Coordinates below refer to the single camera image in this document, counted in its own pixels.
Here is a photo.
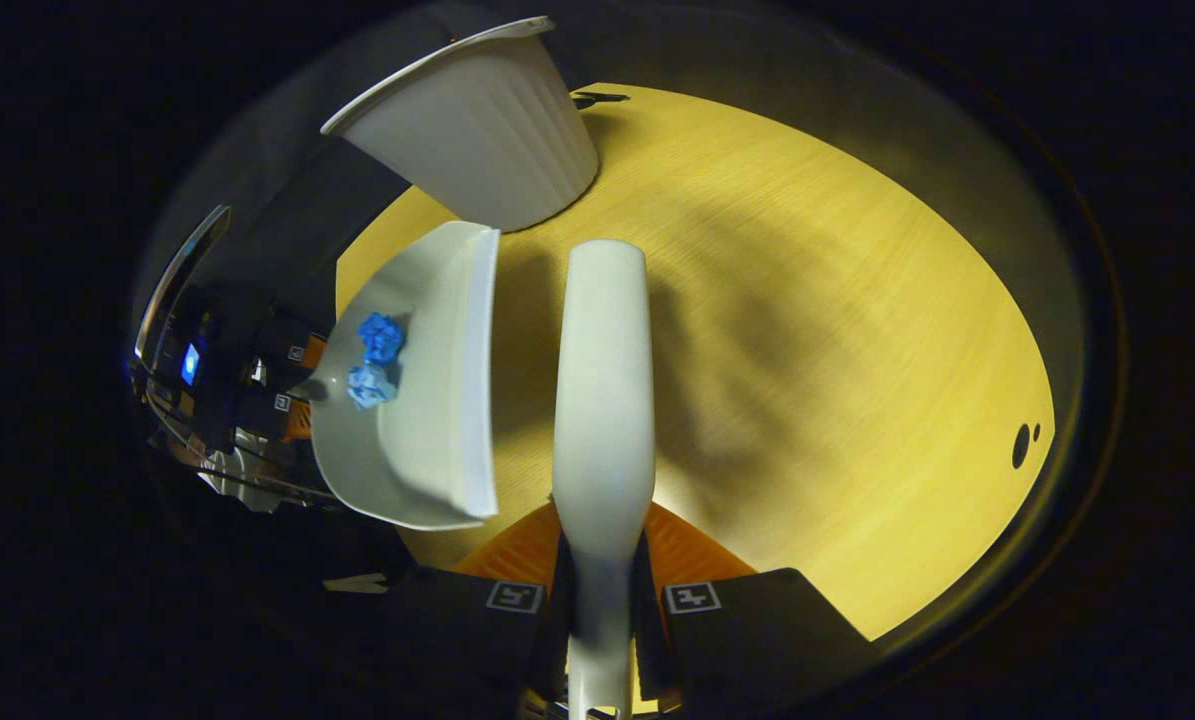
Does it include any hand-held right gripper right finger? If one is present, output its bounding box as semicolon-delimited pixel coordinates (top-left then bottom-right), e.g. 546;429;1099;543
635;502;884;716

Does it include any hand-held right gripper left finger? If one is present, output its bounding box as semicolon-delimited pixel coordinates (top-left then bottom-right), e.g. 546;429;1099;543
357;502;572;719

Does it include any light blue paper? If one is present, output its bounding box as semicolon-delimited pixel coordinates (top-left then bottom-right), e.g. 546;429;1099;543
346;362;398;410

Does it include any dark blue paper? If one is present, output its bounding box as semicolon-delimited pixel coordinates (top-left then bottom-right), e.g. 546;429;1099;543
358;312;405;366

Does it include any white dustpan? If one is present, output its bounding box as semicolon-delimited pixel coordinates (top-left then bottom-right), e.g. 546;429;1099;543
309;221;501;531

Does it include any small white broom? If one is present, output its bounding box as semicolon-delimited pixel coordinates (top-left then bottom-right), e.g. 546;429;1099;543
551;239;656;720

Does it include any white ribbed garbage bin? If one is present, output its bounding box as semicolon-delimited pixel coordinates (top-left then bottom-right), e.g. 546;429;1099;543
320;16;600;233

